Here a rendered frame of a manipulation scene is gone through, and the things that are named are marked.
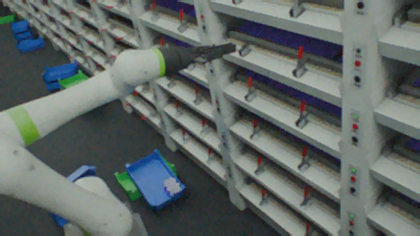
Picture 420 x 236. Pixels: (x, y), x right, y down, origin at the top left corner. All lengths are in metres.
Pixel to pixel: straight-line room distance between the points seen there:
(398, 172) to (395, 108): 0.19
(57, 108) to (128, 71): 0.23
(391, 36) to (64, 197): 0.90
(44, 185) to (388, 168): 0.91
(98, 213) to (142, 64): 0.46
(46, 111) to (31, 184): 0.23
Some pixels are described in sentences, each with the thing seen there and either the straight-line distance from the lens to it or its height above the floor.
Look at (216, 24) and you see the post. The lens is 1.53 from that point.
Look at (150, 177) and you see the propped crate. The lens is 2.25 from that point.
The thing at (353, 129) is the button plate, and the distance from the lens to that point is 1.15.
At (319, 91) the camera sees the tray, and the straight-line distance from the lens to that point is 1.18.
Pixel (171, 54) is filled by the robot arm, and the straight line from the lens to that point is 1.22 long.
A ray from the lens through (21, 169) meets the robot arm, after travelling 1.04.
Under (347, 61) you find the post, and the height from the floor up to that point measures 1.00.
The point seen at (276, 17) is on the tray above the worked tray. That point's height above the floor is 1.07.
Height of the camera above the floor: 1.46
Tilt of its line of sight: 32 degrees down
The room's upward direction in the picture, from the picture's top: 11 degrees counter-clockwise
